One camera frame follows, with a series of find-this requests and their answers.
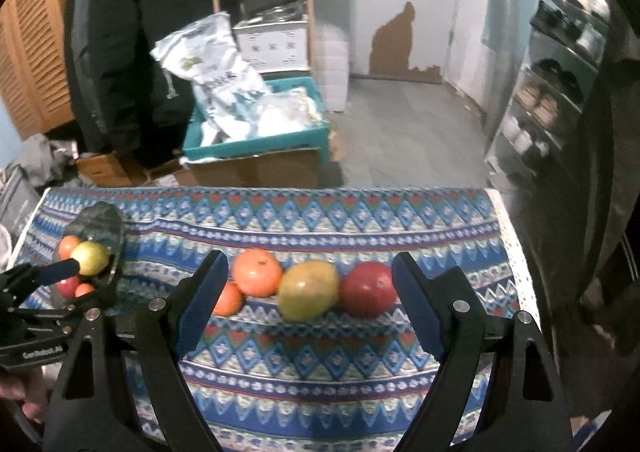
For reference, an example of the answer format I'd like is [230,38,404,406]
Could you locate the grey tote bag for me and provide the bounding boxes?
[0,169,43,237]

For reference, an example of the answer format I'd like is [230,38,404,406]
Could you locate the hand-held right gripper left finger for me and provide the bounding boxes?
[44,249,230,452]

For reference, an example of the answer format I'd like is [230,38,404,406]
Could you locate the blue patterned tablecloth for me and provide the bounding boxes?
[10,186,543,452]

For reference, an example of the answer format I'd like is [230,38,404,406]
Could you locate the grey vertical pipe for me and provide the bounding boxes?
[477,0,508,117]

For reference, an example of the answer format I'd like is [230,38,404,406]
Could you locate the dark green glass plate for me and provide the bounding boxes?
[51,202,126,310]

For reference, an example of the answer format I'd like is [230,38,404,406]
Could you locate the wooden box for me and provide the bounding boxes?
[75,152,133,187]

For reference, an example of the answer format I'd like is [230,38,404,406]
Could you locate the person's left hand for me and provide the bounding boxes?
[0,372,43,428]

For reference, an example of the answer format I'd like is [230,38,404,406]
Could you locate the clear plastic bag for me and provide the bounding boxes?
[250,86,323,137]

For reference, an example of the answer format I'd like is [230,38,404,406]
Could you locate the black coat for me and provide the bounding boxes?
[62,0,221,167]

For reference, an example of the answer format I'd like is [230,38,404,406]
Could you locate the white rice bag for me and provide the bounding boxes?
[151,12,273,145]

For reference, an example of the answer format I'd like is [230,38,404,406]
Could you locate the large orange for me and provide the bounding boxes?
[231,248,283,297]

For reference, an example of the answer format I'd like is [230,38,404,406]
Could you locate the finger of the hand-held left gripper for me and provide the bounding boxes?
[10,258,84,293]

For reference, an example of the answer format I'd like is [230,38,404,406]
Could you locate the shoe rack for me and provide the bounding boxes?
[482,0,613,187]

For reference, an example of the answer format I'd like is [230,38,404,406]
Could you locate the large cardboard box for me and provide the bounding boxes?
[180,144,323,189]

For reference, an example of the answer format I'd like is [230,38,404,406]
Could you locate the small cardboard box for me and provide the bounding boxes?
[142,157,201,187]

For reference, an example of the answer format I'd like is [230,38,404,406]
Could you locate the yellow-green mango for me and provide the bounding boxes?
[276,261,341,323]

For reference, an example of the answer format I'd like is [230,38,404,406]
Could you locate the dark hanging jacket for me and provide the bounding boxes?
[540,0,640,423]

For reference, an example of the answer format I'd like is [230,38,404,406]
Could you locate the wooden louvered wardrobe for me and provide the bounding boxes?
[0,0,101,137]

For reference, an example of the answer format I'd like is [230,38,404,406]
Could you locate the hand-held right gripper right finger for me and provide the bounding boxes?
[391,252,573,452]

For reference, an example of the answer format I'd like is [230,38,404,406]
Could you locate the stacked steel pots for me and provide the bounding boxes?
[247,2,306,25]

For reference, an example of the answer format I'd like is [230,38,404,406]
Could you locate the yellow apple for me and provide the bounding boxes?
[72,242,109,277]

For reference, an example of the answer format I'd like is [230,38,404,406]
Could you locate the grey clothes pile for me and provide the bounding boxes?
[12,134,81,187]

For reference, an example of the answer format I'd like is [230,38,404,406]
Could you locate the white patterned box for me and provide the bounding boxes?
[235,22,311,72]

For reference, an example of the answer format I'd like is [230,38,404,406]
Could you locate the teal plastic crate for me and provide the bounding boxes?
[182,76,331,165]

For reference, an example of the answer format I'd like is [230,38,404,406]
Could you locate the red pomegranate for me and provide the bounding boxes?
[340,262,399,319]

